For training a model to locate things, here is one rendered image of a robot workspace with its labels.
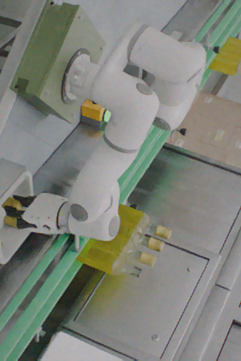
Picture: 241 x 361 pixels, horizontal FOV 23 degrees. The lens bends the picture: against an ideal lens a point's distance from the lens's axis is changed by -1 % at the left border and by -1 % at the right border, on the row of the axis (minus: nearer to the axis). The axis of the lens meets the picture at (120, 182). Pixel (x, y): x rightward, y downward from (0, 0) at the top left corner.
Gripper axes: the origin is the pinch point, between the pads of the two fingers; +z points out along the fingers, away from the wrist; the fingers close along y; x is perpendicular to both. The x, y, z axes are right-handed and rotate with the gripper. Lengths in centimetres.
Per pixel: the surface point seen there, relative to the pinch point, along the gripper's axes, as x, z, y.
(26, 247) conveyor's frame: -19.9, 6.2, 2.9
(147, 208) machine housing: -47, -5, 53
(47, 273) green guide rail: -24.3, -2.1, -0.7
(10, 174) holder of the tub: 7.4, 1.7, 3.7
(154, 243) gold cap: -32.5, -22.0, 25.0
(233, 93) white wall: -321, 147, 551
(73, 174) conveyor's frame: -11.7, 1.7, 27.3
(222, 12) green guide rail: -17, -3, 150
